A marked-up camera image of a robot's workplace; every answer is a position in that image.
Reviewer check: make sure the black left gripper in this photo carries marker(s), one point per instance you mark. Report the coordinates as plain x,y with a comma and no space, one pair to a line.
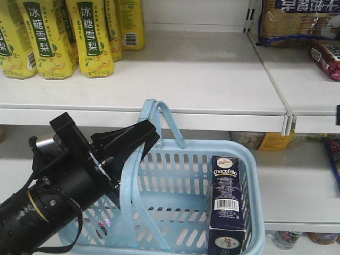
88,170

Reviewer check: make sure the light blue plastic shopping basket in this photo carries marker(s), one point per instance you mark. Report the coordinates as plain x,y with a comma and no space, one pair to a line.
164,197

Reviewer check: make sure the dark blue chocolate cookie box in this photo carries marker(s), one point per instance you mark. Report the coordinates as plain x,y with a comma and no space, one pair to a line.
225,233

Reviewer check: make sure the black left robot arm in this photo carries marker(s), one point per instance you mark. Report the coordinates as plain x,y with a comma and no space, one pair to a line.
26,223

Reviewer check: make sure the white store shelf unit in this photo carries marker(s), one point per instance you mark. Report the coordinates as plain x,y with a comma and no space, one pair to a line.
197,60

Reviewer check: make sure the yellow pear drink bottle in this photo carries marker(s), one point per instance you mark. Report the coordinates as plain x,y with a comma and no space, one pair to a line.
49,39
89,24

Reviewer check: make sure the rear yellow drink bottle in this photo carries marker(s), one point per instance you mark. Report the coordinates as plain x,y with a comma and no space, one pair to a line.
125,26

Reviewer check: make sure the yellow snack package lower shelf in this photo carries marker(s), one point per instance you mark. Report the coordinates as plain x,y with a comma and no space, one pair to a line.
266,141

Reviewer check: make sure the round biscuit package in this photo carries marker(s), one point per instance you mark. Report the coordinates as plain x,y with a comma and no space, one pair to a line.
297,22

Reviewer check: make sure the blue cracker bag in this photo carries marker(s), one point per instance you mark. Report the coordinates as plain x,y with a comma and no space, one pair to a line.
332,148

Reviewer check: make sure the maroon cracker package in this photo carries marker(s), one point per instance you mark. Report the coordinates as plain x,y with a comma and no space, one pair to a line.
325,53

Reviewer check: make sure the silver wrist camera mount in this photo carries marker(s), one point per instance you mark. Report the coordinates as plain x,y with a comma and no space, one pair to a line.
50,145

